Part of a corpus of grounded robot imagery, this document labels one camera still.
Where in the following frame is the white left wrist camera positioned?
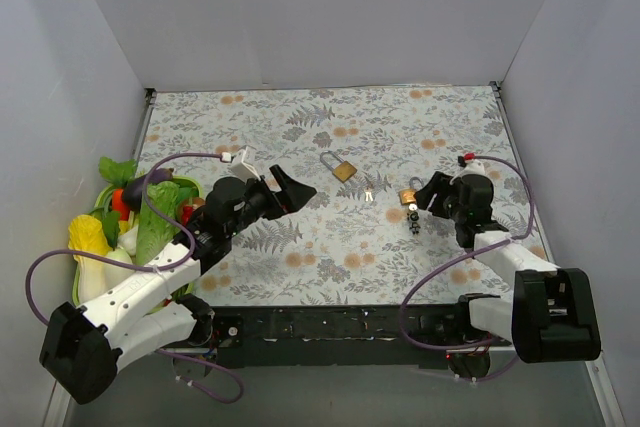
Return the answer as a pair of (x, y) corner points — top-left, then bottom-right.
(229, 145), (260, 182)

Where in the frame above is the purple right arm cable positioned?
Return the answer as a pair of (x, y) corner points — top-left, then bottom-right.
(399, 154), (536, 382)

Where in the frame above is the floral patterned table mat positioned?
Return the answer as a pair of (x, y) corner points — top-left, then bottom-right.
(139, 85), (545, 306)

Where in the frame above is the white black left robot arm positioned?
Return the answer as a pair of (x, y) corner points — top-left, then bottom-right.
(39, 165), (317, 404)

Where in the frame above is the green toy lettuce leaf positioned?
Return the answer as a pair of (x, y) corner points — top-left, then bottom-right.
(135, 181), (179, 266)

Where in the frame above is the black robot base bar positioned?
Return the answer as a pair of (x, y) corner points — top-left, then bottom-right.
(154, 304), (494, 371)

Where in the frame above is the red toy chili pepper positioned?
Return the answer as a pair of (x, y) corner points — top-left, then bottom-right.
(181, 204), (194, 223)

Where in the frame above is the small brass padlock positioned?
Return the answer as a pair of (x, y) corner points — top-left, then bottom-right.
(398, 176), (424, 206)

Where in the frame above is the yellow white toy cabbage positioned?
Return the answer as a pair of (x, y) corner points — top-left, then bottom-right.
(68, 214), (110, 304)

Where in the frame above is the brown toy mushroom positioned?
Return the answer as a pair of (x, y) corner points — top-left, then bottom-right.
(190, 197), (205, 209)

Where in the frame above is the green plastic vegetable tray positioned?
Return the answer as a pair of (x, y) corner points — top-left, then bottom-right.
(72, 177), (202, 305)

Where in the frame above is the orange toy carrot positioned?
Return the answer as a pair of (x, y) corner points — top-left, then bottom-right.
(111, 188), (131, 221)

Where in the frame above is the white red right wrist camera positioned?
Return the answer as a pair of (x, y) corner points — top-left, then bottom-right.
(457, 153), (486, 177)

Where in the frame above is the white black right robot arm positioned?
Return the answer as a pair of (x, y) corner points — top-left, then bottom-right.
(415, 168), (601, 363)

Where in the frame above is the white toy radish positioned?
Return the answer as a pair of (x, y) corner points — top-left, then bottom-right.
(103, 247), (133, 291)

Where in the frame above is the long shackle brass padlock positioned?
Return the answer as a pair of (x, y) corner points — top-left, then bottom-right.
(319, 151), (357, 183)

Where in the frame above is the panda figure keychain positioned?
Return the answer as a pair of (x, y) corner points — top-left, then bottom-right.
(407, 211), (421, 235)

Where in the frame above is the purple toy eggplant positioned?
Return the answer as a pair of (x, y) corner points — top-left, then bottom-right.
(121, 168), (173, 211)

